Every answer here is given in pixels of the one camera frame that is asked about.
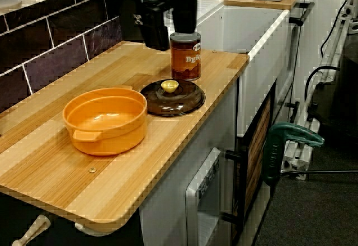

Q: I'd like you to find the white toy sink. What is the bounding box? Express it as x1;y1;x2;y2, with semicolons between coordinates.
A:
195;0;291;139

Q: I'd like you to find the thick black cable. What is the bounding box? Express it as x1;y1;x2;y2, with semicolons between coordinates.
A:
304;65;341;93

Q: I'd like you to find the white peg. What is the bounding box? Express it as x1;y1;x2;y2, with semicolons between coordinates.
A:
11;214;51;246

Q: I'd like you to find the short black door handle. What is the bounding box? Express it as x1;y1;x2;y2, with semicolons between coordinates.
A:
284;100;300;124

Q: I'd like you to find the green clamp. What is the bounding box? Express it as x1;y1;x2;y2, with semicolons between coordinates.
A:
262;122;326;187

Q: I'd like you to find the orange beans can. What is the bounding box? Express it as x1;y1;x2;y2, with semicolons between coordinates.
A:
169;31;202;82

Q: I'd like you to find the white toy kitchen cabinet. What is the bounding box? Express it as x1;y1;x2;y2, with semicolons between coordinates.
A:
139;2;311;246

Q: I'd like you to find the grey dispenser panel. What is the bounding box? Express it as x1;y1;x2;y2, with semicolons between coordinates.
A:
184;146;222;246

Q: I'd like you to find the thin black cable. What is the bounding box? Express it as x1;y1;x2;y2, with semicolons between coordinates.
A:
319;0;354;58

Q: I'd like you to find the wood pattern cabinet door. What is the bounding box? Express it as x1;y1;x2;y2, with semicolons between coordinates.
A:
242;79;277;219

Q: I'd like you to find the orange plastic pot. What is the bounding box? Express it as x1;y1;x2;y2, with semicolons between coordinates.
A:
62;85;148;157

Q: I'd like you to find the long black door handle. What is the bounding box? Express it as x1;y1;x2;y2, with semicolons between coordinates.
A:
220;144;249;226

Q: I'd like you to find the brown lid with yellow knob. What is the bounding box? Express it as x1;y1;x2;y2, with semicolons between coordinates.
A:
139;79;207;117

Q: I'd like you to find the silver aluminium extrusion frame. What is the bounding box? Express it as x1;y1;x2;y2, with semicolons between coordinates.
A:
280;2;358;180

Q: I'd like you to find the black oven door handle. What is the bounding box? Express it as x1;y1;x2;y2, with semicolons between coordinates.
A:
289;2;315;26

